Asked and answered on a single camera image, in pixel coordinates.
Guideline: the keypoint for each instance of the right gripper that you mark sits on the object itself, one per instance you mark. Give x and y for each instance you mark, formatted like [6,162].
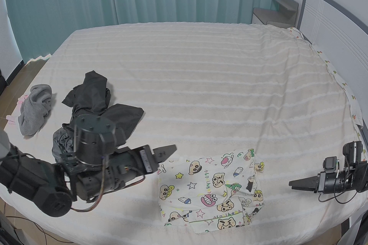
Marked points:
[330,182]

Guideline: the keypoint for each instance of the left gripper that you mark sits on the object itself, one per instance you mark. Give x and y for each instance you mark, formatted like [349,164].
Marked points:
[132,163]

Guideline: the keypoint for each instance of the white printed pyjama top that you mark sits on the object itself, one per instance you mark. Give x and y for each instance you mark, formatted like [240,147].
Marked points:
[207,189]

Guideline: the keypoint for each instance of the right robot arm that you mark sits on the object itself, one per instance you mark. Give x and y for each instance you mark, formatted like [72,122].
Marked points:
[356,169]

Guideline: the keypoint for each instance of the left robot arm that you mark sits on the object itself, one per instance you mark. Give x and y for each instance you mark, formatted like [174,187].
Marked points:
[92,137]

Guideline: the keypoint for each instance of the bed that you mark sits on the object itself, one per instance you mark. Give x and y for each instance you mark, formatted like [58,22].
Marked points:
[215,80]

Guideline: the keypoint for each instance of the black garment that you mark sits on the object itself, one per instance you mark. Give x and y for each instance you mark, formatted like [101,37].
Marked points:
[92,94]

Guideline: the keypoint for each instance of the dark grey garment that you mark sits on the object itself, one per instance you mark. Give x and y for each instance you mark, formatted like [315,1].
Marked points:
[61,142]

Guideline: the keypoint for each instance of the grey knit garment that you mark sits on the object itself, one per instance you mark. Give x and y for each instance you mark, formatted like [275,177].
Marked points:
[34,109]

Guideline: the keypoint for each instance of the pink garment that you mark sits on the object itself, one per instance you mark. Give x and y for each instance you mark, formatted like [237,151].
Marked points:
[13,119]

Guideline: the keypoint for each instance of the grey bedside table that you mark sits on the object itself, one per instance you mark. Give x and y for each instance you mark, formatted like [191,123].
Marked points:
[273,15]

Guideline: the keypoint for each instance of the black chest of drawers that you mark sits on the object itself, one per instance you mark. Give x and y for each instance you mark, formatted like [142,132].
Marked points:
[1,80]

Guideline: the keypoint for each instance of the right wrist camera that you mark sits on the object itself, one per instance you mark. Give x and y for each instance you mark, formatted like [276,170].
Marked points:
[330,163]

